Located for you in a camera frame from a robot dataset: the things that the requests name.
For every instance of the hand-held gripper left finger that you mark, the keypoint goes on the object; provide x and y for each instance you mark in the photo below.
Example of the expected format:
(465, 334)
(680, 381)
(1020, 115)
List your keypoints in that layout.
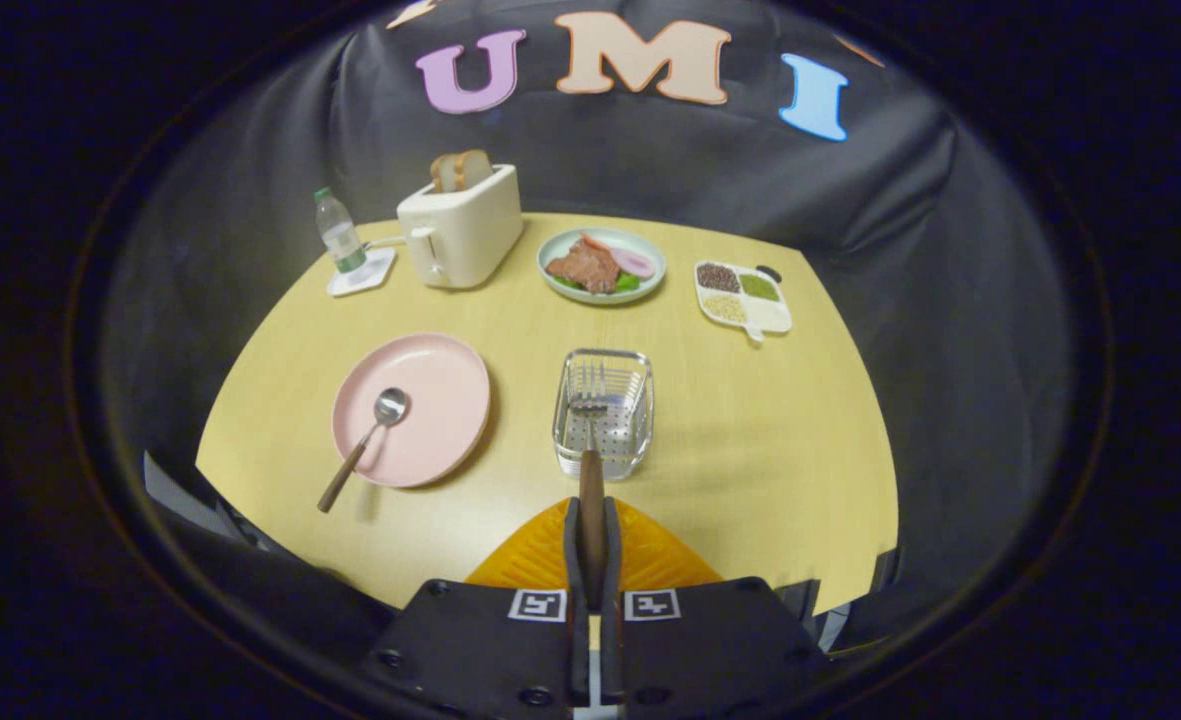
(490, 650)

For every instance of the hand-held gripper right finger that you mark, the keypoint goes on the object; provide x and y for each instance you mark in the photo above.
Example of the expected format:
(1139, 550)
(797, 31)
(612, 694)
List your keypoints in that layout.
(710, 650)

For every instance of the clear cutlery drainer basket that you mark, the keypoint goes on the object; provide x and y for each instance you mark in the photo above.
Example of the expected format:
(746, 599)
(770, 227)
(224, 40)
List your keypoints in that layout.
(632, 445)

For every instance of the pink round plate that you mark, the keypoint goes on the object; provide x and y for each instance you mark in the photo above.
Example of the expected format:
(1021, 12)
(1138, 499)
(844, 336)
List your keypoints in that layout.
(440, 390)

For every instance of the grey mesh chair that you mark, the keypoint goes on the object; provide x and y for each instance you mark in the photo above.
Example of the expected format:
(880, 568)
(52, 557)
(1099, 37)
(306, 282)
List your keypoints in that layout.
(190, 495)

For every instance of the white divided condiment dish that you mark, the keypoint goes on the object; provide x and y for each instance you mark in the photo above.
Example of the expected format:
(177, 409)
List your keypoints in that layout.
(772, 316)

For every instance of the green lettuce leaf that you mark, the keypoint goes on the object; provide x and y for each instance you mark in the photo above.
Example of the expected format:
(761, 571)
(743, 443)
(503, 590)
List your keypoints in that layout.
(629, 283)

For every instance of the brown meat slice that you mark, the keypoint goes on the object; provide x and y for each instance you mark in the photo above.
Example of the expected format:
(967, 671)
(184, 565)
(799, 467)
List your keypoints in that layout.
(585, 268)

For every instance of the pink ham slice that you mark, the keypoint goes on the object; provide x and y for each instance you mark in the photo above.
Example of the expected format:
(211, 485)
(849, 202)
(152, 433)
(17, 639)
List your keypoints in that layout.
(634, 262)

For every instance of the white square coaster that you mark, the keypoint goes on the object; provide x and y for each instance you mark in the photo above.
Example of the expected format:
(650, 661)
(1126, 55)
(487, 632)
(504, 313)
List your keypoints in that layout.
(377, 270)

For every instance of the pale green food plate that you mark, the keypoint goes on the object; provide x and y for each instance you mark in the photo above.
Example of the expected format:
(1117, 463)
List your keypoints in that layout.
(554, 252)

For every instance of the white toaster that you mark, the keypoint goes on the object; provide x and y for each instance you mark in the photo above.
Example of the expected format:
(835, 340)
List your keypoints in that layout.
(470, 235)

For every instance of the orange carrot piece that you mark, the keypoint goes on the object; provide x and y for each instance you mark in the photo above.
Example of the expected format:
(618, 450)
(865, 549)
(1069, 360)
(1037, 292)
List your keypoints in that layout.
(595, 242)

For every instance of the black backdrop cloth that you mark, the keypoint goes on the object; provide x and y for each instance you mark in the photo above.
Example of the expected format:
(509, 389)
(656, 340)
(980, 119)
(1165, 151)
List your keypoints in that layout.
(950, 300)

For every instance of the clear plastic water bottle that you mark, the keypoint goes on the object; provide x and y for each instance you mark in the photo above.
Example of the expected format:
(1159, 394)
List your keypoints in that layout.
(340, 240)

